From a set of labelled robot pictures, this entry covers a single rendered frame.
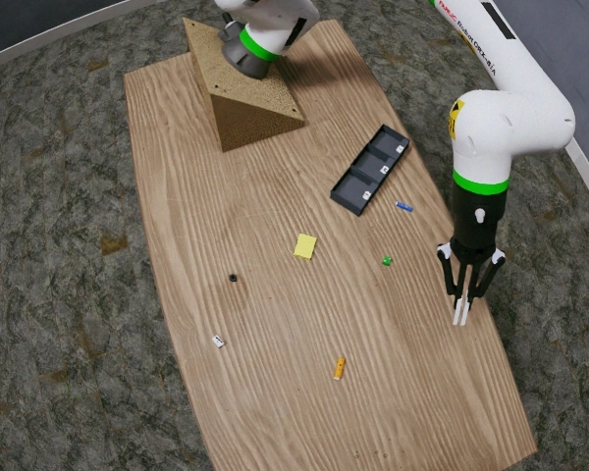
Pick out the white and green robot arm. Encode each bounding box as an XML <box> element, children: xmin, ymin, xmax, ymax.
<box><xmin>215</xmin><ymin>0</ymin><xmax>575</xmax><ymax>225</ymax></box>

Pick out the black rack of bins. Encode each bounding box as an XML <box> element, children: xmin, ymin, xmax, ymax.
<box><xmin>330</xmin><ymin>124</ymin><xmax>410</xmax><ymax>217</ymax></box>

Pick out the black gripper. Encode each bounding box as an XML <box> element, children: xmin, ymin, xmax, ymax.
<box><xmin>437</xmin><ymin>214</ymin><xmax>506</xmax><ymax>326</ymax></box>

